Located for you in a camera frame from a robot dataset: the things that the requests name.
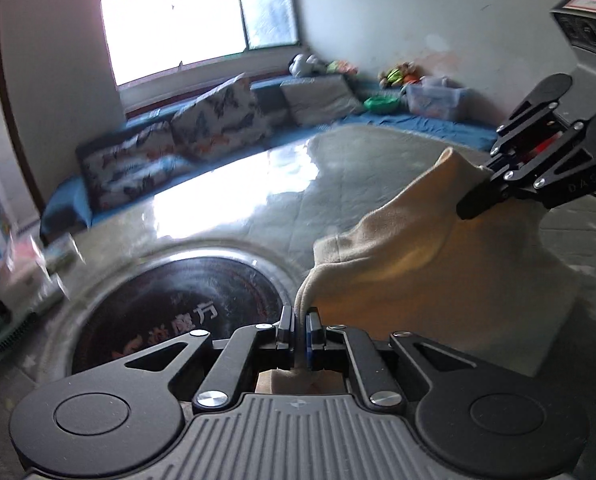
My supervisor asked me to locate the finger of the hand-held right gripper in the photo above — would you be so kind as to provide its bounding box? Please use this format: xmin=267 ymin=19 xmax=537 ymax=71
xmin=489 ymin=92 xmax=561 ymax=161
xmin=455 ymin=120 xmax=579 ymax=221

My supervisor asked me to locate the blue corner sofa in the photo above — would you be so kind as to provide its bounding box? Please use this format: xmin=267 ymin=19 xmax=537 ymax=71
xmin=40 ymin=72 xmax=499 ymax=241

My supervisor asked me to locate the clear plastic storage box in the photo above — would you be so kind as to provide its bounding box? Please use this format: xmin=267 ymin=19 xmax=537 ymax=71
xmin=405 ymin=77 xmax=471 ymax=122

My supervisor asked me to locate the pile of plush toys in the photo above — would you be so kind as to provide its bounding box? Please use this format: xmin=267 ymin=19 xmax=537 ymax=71
xmin=378 ymin=62 xmax=423 ymax=87

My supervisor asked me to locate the cream sweater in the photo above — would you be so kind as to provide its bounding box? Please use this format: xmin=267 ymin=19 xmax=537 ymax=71
xmin=255 ymin=146 xmax=581 ymax=396

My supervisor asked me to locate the round black induction cooker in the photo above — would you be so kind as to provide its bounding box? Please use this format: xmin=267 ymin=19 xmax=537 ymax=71
xmin=52 ymin=242 xmax=309 ymax=376

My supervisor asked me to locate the butterfly print pillow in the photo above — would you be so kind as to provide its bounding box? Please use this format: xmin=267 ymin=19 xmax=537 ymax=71
xmin=76 ymin=121 xmax=199 ymax=212
xmin=170 ymin=74 xmax=271 ymax=161

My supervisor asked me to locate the white plush toy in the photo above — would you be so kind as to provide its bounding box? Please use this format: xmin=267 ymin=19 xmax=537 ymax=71
xmin=289 ymin=54 xmax=326 ymax=77

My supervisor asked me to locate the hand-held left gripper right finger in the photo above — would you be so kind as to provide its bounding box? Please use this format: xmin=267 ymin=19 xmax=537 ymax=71
xmin=304 ymin=311 xmax=485 ymax=407

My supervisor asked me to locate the teal edged white box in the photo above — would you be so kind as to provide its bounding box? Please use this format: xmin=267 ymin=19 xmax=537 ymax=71
xmin=0 ymin=270 xmax=66 ymax=358

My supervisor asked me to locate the window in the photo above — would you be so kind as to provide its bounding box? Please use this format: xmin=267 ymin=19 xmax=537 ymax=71
xmin=99 ymin=0 xmax=299 ymax=87

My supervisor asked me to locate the grey cushion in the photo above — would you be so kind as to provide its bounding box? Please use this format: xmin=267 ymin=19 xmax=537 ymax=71
xmin=279 ymin=76 xmax=366 ymax=126

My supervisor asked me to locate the green plastic basin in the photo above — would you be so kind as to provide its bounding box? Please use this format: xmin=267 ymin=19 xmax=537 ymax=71
xmin=364 ymin=95 xmax=399 ymax=113

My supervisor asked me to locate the brown door frame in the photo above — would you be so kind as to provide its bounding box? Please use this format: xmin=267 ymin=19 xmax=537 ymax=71
xmin=0 ymin=2 xmax=47 ymax=216

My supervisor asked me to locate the pale crumpled packet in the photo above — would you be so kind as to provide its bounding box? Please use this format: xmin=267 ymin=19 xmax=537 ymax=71
xmin=8 ymin=232 xmax=86 ymax=301

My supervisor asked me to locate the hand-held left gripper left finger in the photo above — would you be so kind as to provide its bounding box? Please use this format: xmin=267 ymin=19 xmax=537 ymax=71
xmin=108 ymin=306 xmax=297 ymax=410

